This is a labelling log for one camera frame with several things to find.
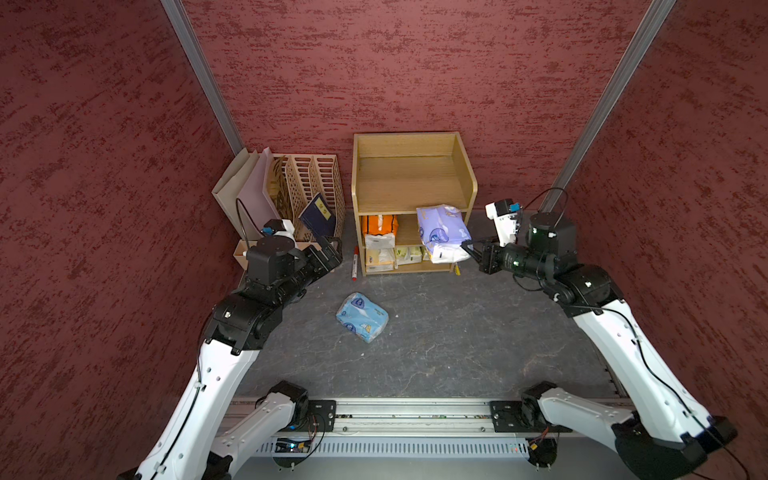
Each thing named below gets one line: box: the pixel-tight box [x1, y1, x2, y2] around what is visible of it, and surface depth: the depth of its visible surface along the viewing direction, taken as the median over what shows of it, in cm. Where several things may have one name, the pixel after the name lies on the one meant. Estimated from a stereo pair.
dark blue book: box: [298, 192, 337, 237], surface depth 106 cm
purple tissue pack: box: [416, 204, 472, 264], surface depth 68 cm
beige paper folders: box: [212, 147, 277, 240], surface depth 91 cm
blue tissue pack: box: [335, 292, 389, 343], surface depth 89 cm
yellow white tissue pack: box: [365, 233, 395, 273], surface depth 99 cm
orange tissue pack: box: [362, 215, 399, 236], surface depth 87 cm
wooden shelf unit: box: [352, 132, 478, 277], surface depth 89 cm
